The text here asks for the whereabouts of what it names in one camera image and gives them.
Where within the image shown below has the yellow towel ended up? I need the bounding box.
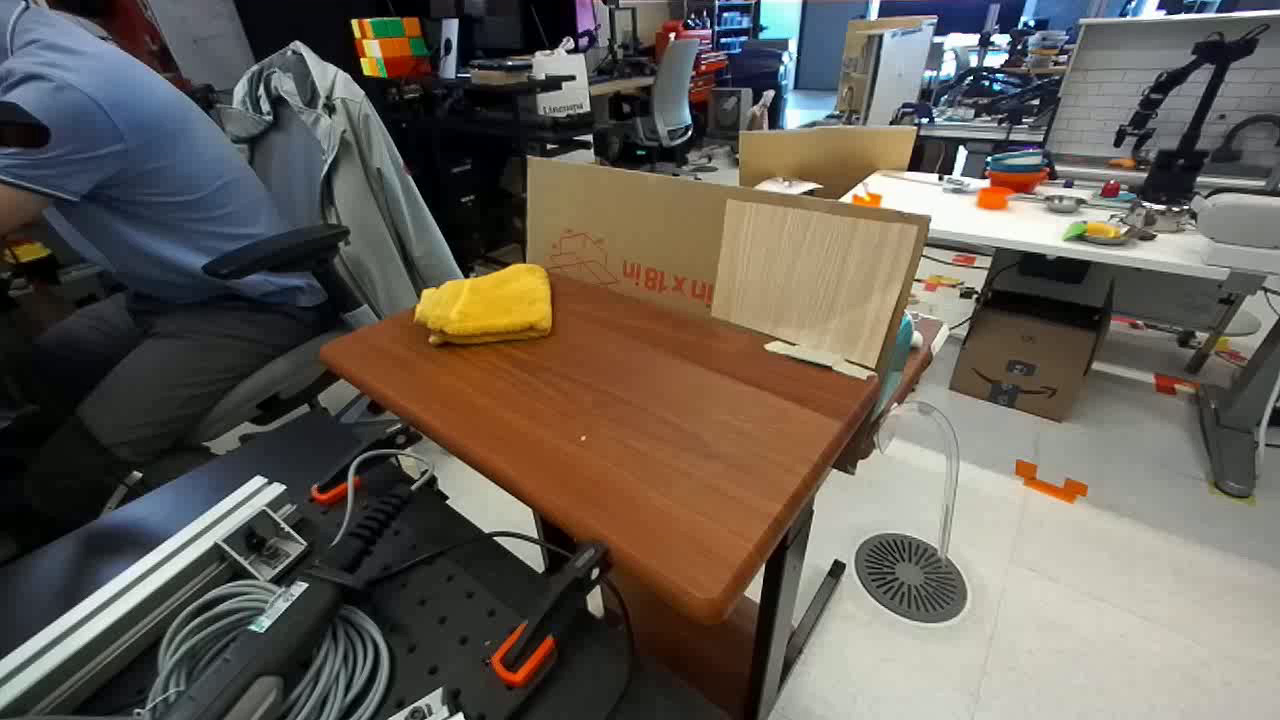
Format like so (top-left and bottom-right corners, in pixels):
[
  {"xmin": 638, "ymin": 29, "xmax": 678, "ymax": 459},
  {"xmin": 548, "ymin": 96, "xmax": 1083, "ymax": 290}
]
[{"xmin": 414, "ymin": 261, "xmax": 559, "ymax": 353}]

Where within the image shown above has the brown wooden desk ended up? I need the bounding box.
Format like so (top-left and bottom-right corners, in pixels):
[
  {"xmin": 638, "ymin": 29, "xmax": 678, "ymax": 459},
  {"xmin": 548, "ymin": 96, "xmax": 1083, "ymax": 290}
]
[{"xmin": 315, "ymin": 273, "xmax": 935, "ymax": 720}]

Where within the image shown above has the large printed cardboard box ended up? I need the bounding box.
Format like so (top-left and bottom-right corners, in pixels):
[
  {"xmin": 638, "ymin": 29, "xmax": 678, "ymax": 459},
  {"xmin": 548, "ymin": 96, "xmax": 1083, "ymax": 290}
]
[{"xmin": 525, "ymin": 153, "xmax": 751, "ymax": 320}]

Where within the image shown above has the light wooden panel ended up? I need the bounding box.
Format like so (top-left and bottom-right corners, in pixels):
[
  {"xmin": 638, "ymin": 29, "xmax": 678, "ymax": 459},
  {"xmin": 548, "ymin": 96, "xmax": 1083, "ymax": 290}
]
[{"xmin": 709, "ymin": 194, "xmax": 931, "ymax": 384}]

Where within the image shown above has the grey swivel chair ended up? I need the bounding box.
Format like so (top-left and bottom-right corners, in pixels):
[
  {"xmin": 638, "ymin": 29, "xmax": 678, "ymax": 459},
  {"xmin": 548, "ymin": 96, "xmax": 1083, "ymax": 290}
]
[{"xmin": 633, "ymin": 33, "xmax": 709, "ymax": 158}]

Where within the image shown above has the plain open cardboard box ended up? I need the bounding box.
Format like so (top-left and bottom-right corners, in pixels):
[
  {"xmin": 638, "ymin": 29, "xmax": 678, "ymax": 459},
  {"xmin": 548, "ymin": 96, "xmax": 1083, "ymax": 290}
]
[{"xmin": 736, "ymin": 120, "xmax": 919, "ymax": 205}]

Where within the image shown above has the white bag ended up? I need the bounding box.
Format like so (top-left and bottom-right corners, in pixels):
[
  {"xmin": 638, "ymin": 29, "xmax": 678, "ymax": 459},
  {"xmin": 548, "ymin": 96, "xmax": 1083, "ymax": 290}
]
[{"xmin": 528, "ymin": 46, "xmax": 595, "ymax": 123}]

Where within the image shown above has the black clamp with orange grip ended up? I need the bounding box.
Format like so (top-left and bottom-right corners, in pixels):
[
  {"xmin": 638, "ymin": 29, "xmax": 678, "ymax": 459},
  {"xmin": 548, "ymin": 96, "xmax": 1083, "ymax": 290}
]
[
  {"xmin": 303, "ymin": 424, "xmax": 424, "ymax": 514},
  {"xmin": 485, "ymin": 541, "xmax": 616, "ymax": 696}
]

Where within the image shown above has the grey jacket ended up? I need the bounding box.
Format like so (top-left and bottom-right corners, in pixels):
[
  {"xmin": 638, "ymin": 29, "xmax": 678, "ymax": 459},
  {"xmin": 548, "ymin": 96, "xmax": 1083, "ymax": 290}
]
[{"xmin": 229, "ymin": 38, "xmax": 463, "ymax": 325}]

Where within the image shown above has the round black floor stand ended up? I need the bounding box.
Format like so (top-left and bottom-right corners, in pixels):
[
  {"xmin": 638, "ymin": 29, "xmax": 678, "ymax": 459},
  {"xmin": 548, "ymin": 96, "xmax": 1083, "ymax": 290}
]
[{"xmin": 854, "ymin": 398, "xmax": 978, "ymax": 629}]

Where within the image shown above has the upright cardboard and white board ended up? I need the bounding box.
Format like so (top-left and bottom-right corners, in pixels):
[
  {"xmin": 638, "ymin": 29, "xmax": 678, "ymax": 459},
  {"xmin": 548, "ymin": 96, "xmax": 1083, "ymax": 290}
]
[{"xmin": 834, "ymin": 12, "xmax": 942, "ymax": 131}]

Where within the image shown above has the small cardboard box with logo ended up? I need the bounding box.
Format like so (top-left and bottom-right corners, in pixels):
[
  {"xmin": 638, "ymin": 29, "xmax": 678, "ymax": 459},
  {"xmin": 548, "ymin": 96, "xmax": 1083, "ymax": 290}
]
[{"xmin": 948, "ymin": 298, "xmax": 1104, "ymax": 429}]

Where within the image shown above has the black grey office chair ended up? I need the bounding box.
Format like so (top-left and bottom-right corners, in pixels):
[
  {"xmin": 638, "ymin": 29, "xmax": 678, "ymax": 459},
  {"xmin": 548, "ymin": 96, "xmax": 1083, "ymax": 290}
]
[{"xmin": 24, "ymin": 220, "xmax": 405, "ymax": 472}]

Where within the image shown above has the colourful cube box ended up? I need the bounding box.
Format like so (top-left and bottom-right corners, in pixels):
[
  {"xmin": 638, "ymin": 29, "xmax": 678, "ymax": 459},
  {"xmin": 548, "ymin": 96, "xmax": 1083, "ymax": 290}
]
[{"xmin": 349, "ymin": 12, "xmax": 439, "ymax": 83}]

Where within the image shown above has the white work table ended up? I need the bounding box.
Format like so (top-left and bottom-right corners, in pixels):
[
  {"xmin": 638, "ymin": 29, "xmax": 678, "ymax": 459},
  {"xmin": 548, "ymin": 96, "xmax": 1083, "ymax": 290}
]
[{"xmin": 841, "ymin": 168, "xmax": 1280, "ymax": 504}]

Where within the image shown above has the orange bowl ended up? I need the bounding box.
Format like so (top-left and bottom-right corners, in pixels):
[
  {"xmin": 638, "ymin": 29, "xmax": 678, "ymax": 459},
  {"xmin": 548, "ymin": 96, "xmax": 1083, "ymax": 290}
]
[{"xmin": 983, "ymin": 149, "xmax": 1061, "ymax": 195}]

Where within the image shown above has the yellow green toy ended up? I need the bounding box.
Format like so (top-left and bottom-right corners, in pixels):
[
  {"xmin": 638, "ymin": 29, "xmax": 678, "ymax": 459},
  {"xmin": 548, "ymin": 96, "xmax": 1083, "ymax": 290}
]
[{"xmin": 1061, "ymin": 211, "xmax": 1136, "ymax": 247}]

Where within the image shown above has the white pegboard panel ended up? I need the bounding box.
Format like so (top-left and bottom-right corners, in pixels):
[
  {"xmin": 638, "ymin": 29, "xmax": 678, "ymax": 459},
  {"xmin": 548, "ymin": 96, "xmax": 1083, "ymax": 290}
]
[{"xmin": 1044, "ymin": 7, "xmax": 1280, "ymax": 182}]

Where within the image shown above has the seated person in blue shirt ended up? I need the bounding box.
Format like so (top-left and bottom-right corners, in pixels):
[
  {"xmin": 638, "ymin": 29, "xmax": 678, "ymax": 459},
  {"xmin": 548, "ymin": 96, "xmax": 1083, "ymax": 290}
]
[{"xmin": 0, "ymin": 0, "xmax": 340, "ymax": 535}]

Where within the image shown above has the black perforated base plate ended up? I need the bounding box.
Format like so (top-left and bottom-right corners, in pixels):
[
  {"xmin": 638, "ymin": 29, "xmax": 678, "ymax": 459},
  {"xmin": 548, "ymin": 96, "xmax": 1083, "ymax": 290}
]
[{"xmin": 257, "ymin": 485, "xmax": 638, "ymax": 720}]

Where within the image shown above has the orange floor bracket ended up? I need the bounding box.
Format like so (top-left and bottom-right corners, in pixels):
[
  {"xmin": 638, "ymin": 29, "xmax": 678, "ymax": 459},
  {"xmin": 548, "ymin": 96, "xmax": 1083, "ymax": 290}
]
[{"xmin": 1013, "ymin": 456, "xmax": 1092, "ymax": 508}]

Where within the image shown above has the grey cable bundle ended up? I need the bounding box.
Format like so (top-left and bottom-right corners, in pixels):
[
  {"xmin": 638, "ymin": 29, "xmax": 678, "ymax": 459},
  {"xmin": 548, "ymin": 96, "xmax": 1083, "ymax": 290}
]
[{"xmin": 131, "ymin": 575, "xmax": 396, "ymax": 720}]

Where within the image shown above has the aluminium profile rail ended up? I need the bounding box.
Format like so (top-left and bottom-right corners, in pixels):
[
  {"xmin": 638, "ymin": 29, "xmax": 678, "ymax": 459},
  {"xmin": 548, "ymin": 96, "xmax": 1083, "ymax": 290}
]
[{"xmin": 0, "ymin": 472, "xmax": 294, "ymax": 714}]

